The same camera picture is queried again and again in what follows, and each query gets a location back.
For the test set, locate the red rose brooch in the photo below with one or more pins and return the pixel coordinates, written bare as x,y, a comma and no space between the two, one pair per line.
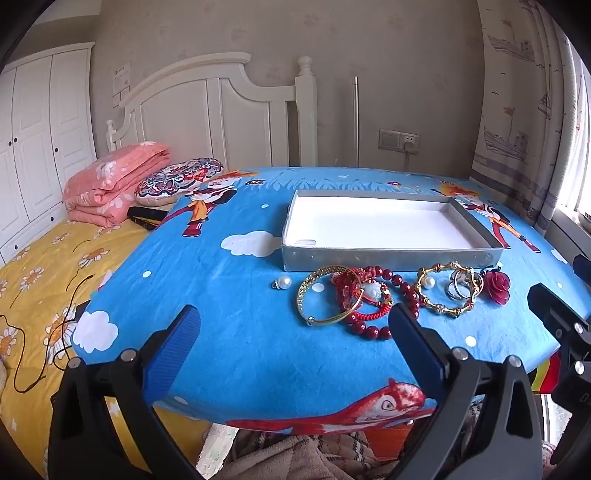
496,284

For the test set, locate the grey shallow cardboard box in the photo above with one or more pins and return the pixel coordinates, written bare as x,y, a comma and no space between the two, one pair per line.
378,226

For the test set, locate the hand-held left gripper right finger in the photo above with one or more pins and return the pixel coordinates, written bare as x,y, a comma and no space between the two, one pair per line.
415,346

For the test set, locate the gold bamboo bangle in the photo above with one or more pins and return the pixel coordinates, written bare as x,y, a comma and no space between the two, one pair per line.
445,310

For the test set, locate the pink folded quilt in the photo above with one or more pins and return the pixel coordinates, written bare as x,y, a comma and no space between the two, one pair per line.
115,184

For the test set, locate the silver rings with green stone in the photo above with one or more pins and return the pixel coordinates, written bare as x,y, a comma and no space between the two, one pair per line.
455,290

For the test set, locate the rainbow striped cloth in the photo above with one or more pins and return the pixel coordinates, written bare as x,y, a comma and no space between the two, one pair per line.
545,374

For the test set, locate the window frame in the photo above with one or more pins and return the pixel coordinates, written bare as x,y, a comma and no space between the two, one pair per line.
584,161

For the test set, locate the patterned round pillow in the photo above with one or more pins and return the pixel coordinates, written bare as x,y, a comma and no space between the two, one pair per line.
180,177

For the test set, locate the white wooden headboard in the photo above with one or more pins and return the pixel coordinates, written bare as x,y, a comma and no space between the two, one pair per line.
184,110

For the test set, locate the beige plaid blanket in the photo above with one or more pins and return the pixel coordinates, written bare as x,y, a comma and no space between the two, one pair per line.
300,454

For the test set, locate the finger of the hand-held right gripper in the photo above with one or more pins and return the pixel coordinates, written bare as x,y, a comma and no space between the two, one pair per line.
554,314
582,266

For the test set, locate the beige wall socket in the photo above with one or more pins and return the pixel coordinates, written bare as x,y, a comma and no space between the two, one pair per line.
390,138

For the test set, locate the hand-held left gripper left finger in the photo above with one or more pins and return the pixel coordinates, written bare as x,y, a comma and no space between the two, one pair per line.
175,344

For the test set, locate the white pearl pendant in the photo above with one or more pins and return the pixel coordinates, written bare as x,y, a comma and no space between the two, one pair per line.
429,282
282,282

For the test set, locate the ship print curtain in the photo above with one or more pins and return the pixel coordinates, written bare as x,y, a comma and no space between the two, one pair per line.
517,92

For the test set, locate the gold rhinestone bangle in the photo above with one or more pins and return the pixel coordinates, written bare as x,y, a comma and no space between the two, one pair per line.
298,291

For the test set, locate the white wardrobe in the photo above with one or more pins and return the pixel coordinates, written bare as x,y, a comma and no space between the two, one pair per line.
37,138

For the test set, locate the blue cartoon tablecloth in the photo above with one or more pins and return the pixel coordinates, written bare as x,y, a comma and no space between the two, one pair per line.
231,332

